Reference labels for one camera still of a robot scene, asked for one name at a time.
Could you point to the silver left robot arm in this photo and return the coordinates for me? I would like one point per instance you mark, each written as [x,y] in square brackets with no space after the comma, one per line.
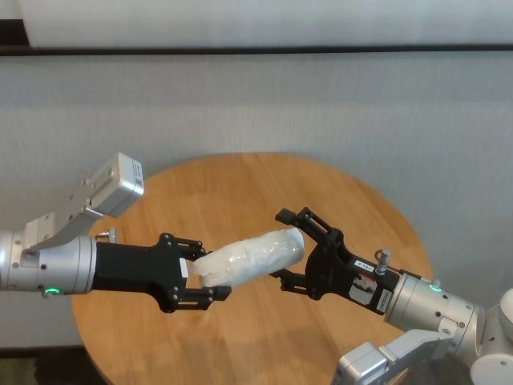
[52,264]

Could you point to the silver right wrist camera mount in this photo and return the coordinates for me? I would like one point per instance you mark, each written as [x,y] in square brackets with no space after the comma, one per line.
[360,365]

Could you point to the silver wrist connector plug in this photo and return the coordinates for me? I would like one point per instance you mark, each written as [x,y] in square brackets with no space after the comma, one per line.
[385,258]
[112,234]

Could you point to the silver right wrist connector plug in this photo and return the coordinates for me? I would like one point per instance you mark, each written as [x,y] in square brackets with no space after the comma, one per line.
[385,258]

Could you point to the white plastic-wrapped sandbag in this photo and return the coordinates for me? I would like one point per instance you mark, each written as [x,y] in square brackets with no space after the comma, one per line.
[248,258]

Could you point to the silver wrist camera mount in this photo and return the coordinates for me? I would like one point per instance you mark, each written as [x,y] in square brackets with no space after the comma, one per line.
[360,365]
[120,186]

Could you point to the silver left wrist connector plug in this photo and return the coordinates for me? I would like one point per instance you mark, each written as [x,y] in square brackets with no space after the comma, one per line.
[112,234]

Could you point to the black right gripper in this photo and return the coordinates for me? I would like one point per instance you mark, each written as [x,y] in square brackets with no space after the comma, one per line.
[334,276]

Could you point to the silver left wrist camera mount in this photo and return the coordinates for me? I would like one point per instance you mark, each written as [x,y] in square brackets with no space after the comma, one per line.
[120,186]

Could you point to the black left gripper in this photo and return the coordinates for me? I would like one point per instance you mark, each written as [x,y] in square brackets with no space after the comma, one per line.
[138,268]

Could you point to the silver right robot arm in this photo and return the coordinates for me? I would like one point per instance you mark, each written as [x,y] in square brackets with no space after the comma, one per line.
[433,309]

